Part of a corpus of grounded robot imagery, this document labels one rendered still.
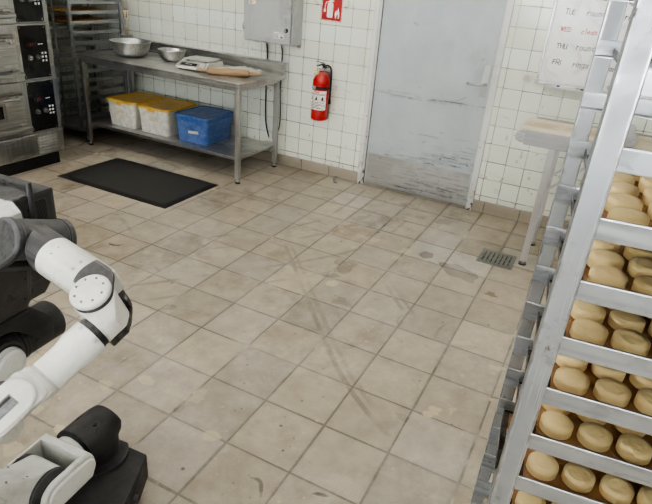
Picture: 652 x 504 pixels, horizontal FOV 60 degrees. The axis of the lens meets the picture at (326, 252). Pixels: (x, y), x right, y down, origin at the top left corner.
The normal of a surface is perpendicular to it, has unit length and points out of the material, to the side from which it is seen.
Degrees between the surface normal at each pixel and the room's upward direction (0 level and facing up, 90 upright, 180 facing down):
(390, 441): 0
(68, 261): 27
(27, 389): 43
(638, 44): 90
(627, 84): 90
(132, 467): 0
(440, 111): 90
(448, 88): 90
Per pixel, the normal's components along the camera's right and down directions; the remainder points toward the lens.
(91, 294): -0.07, -0.61
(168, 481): 0.07, -0.89
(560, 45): -0.45, 0.37
